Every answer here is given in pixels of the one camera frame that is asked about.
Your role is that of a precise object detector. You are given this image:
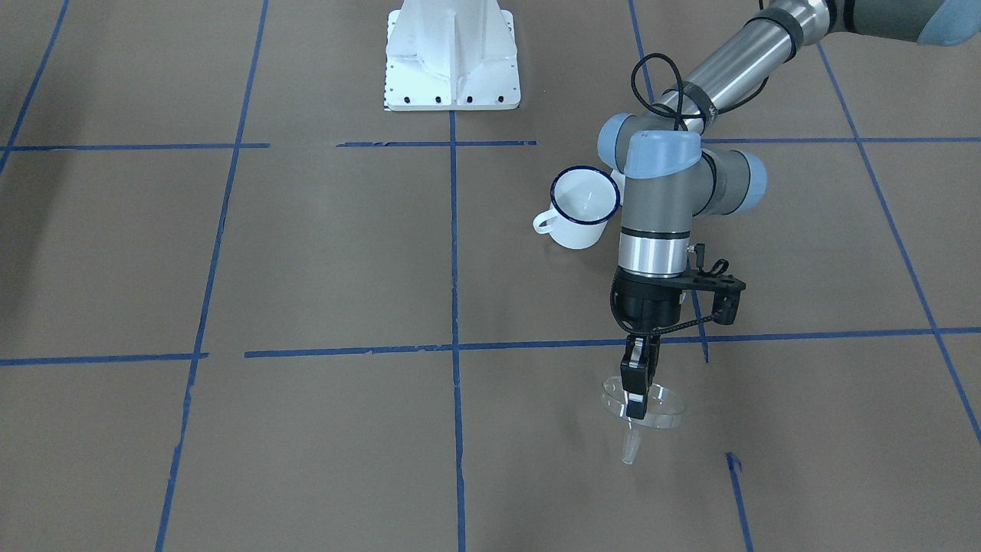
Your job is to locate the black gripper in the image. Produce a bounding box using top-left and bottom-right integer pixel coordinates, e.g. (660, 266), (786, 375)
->
(611, 268), (682, 419)

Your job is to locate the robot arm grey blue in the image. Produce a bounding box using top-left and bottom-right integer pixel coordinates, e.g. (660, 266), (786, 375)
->
(598, 1), (979, 420)

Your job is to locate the white enamel mug blue rim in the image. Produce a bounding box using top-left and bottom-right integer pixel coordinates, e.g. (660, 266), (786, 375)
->
(532, 166), (622, 249)

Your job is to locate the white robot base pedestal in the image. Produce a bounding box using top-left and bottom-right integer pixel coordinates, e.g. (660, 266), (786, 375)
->
(383, 1), (522, 112)

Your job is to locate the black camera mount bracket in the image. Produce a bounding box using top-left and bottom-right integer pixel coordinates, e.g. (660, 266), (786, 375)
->
(678, 258), (746, 326)

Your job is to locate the white ceramic lid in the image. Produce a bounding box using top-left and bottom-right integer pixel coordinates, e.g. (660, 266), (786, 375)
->
(610, 170), (626, 205)

